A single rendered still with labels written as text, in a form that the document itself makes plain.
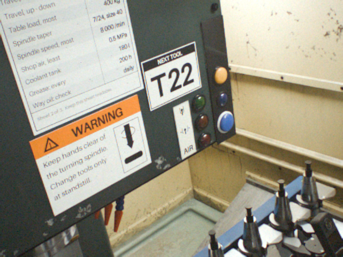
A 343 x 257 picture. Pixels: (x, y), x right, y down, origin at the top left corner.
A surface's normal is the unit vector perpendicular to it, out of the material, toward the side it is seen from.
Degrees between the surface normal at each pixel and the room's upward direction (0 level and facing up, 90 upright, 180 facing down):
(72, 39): 90
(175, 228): 0
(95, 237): 90
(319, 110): 90
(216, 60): 90
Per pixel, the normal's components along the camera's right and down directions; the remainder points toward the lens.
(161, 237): -0.16, -0.89
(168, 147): 0.64, 0.23
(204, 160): -0.75, 0.39
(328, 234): 0.52, -0.23
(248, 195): -0.45, -0.66
